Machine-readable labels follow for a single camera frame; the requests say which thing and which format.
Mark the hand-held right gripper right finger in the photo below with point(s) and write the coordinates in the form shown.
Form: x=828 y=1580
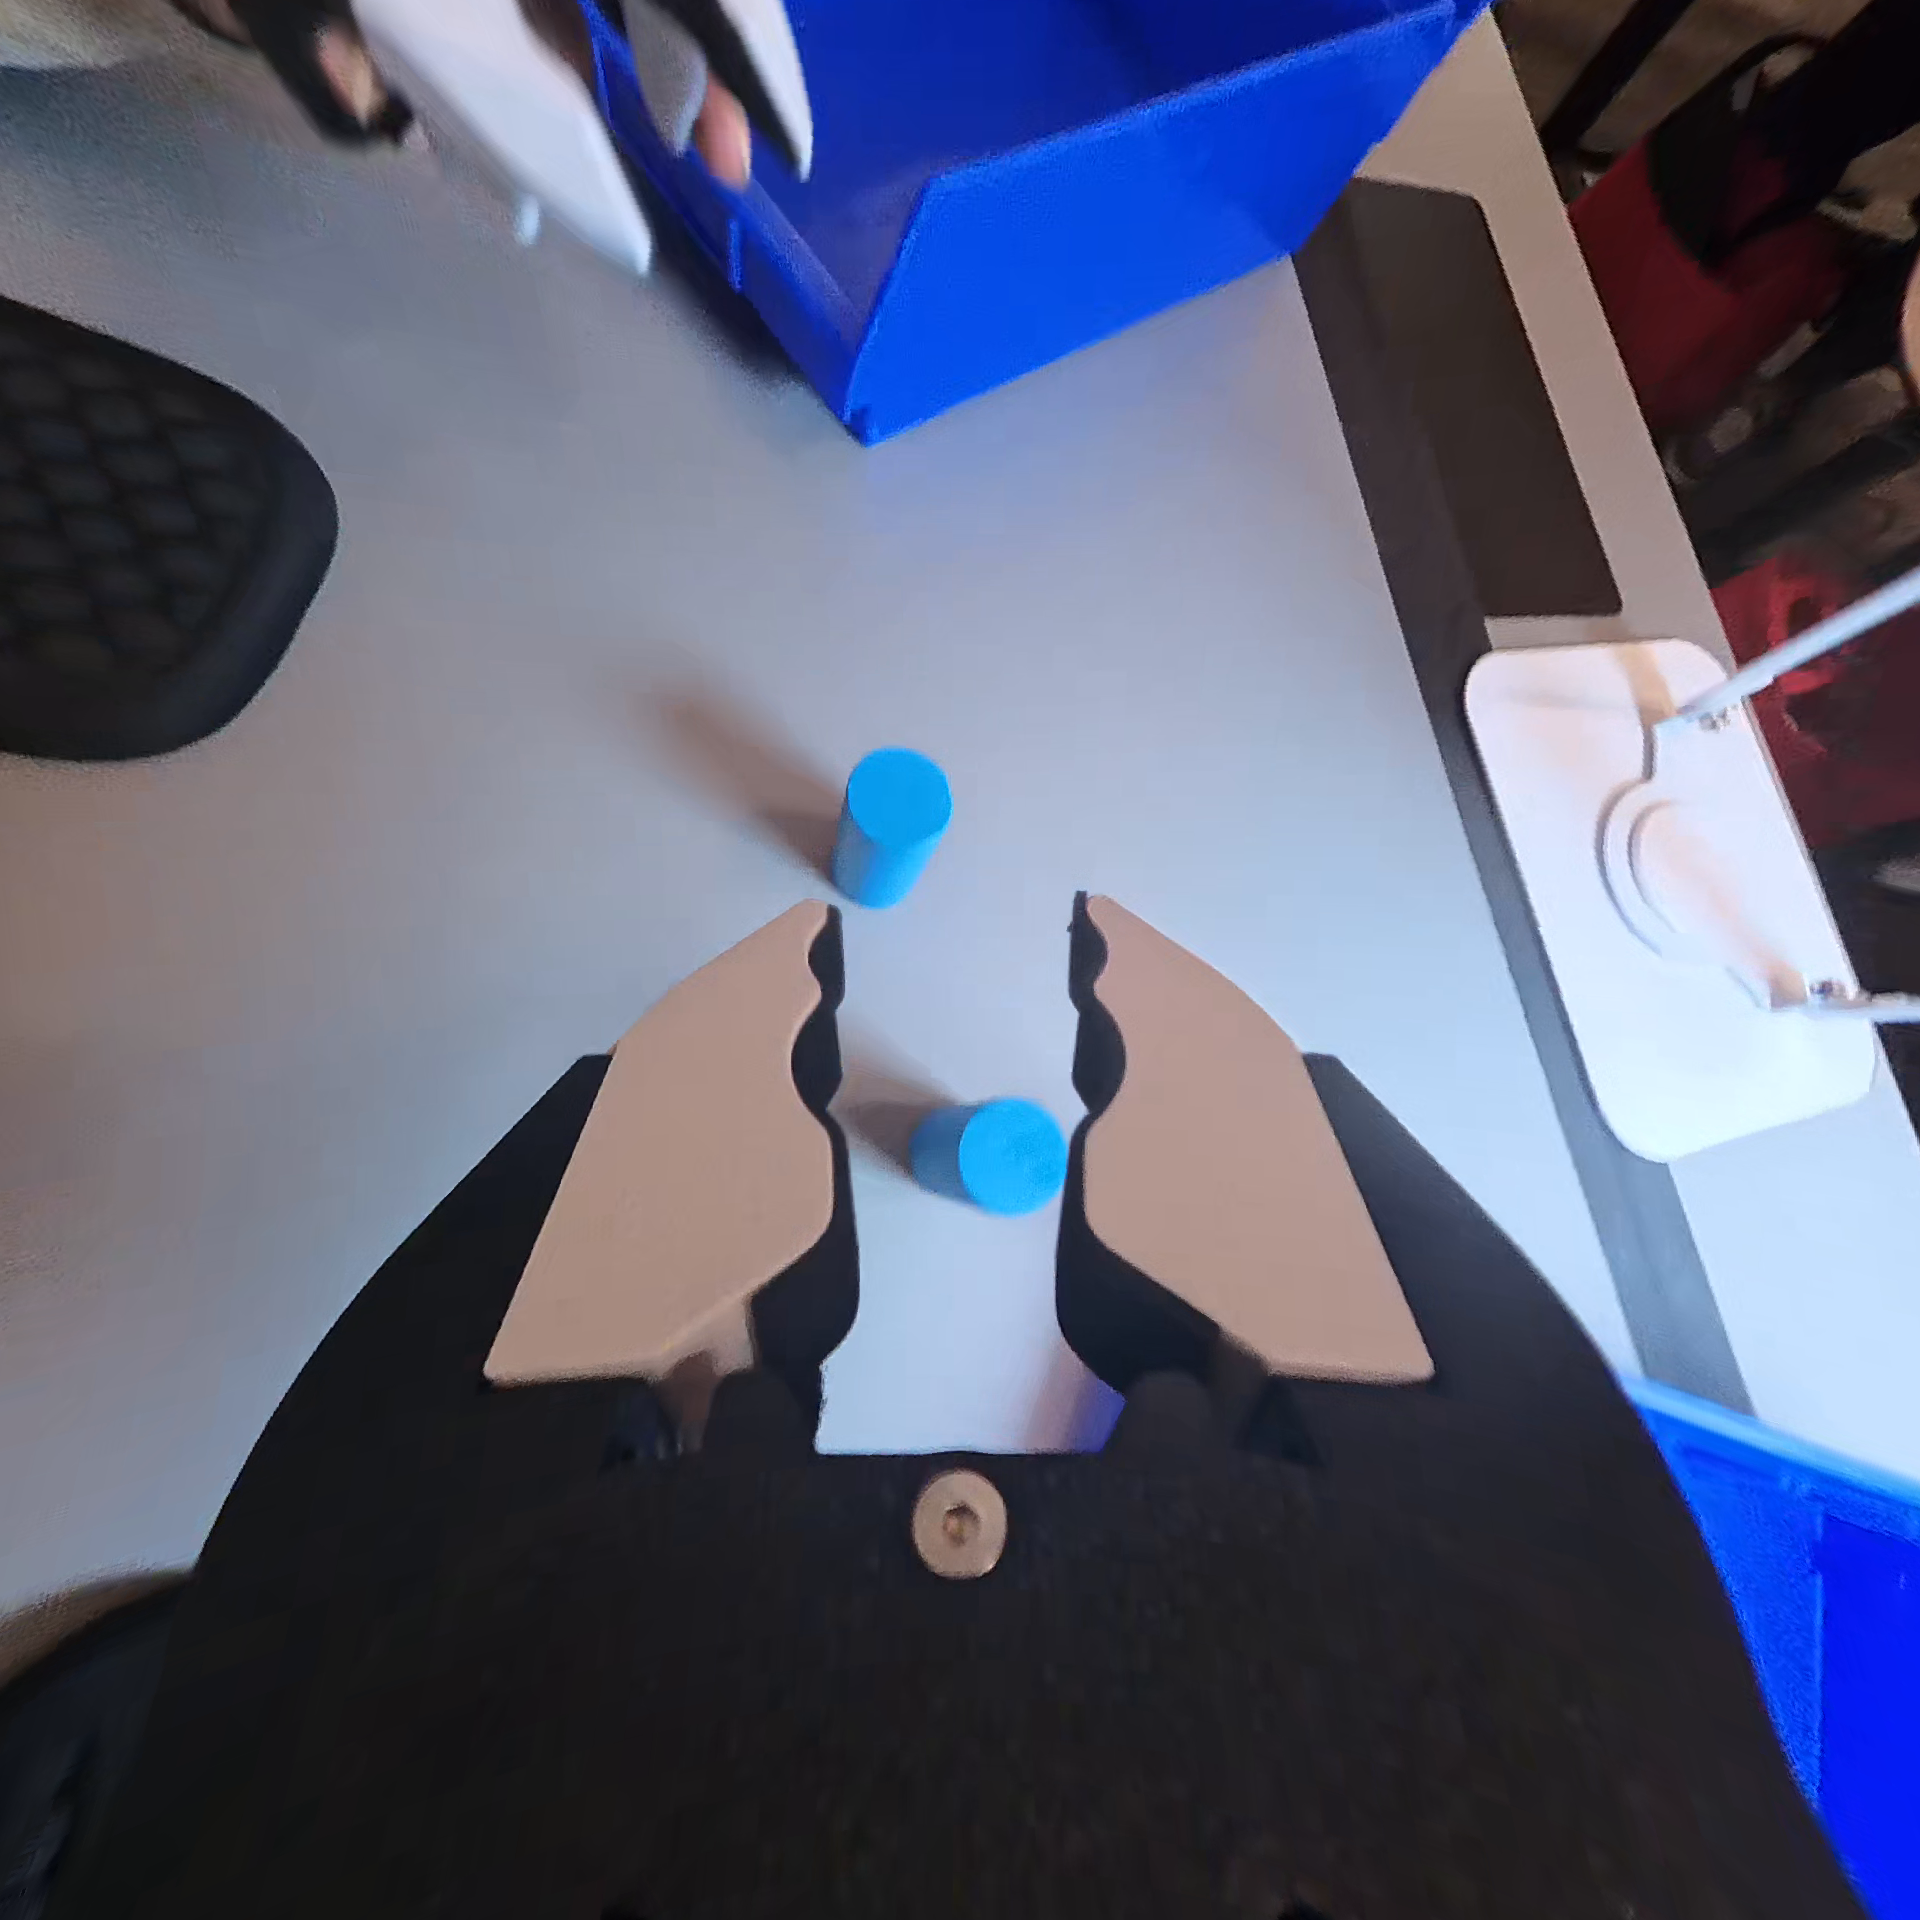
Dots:
x=1244 y=1185

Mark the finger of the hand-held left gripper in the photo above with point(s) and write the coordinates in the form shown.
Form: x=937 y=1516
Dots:
x=772 y=76
x=511 y=106

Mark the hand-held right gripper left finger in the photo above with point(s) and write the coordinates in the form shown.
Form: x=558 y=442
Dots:
x=674 y=1172

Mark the blue wooden cylinder block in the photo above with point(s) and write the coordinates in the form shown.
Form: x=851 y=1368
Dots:
x=891 y=820
x=996 y=1154

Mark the blue plastic bin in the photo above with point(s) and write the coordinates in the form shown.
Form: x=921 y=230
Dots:
x=1079 y=194
x=1844 y=1622

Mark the person's left forearm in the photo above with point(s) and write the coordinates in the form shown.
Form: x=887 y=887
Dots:
x=90 y=24

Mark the person's left hand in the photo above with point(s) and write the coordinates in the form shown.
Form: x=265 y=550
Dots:
x=720 y=136

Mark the white document stand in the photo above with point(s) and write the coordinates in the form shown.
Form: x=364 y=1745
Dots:
x=1560 y=839

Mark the black padded armrest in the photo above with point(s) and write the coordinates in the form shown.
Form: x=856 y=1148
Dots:
x=135 y=524

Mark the red and black bag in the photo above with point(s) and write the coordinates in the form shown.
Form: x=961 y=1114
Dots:
x=1694 y=301

